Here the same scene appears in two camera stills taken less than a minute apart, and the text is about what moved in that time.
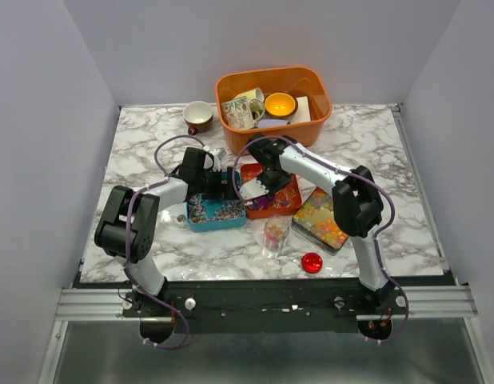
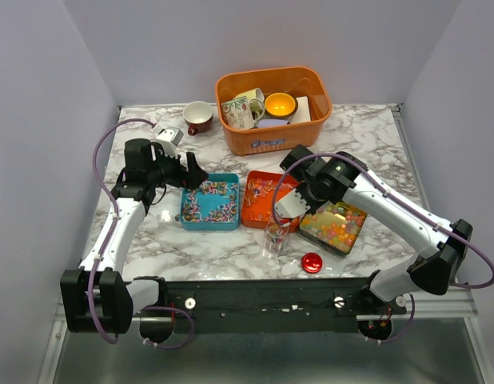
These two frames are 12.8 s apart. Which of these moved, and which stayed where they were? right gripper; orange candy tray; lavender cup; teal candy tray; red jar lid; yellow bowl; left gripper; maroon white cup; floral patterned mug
Moved: orange candy tray; left gripper; right gripper
Stayed: floral patterned mug; lavender cup; maroon white cup; teal candy tray; yellow bowl; red jar lid
